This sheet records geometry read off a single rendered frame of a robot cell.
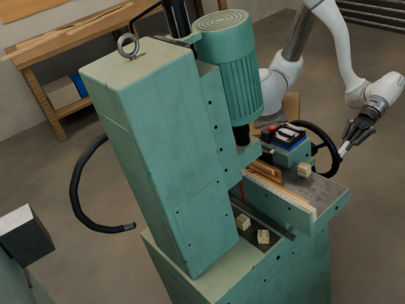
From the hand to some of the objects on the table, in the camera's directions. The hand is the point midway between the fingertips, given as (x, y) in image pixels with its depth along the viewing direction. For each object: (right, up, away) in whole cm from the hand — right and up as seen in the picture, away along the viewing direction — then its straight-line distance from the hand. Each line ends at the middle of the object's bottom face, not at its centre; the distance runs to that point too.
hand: (343, 149), depth 158 cm
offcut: (-21, -9, -18) cm, 29 cm away
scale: (-44, -9, -19) cm, 48 cm away
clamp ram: (-32, -6, -11) cm, 34 cm away
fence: (-42, -13, -16) cm, 47 cm away
